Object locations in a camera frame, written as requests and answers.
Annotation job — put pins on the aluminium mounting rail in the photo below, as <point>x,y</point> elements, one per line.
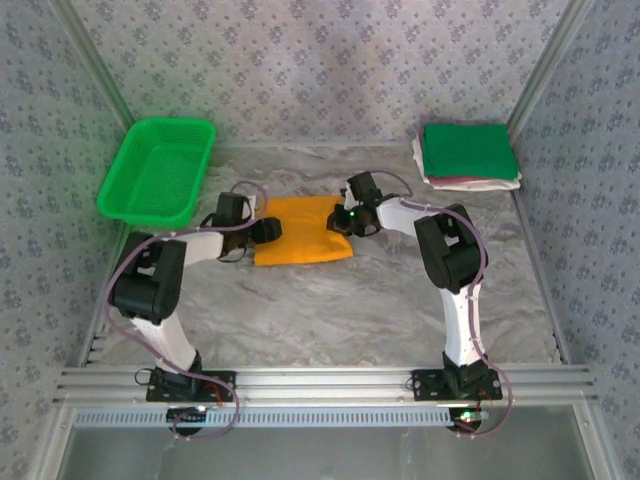
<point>325,385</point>

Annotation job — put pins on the yellow printed t-shirt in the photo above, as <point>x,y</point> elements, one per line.
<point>305,240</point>

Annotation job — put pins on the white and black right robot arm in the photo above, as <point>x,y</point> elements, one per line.
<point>462,320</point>

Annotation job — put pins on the maroon folded t-shirt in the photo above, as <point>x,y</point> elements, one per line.
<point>460,179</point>

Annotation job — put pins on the aluminium frame post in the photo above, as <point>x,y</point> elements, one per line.
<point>95,65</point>
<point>550,60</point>

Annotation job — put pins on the green folded t-shirt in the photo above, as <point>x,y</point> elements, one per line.
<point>475,150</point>

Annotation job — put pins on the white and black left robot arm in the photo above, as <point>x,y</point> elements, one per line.
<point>170,340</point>

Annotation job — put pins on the green plastic basket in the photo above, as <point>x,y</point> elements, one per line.
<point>150,175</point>

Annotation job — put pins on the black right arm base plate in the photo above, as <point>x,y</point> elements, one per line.
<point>430,385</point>

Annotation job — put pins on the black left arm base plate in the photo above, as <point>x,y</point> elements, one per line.
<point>220,382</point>

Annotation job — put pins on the stack of folded clothes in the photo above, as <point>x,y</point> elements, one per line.
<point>480,186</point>

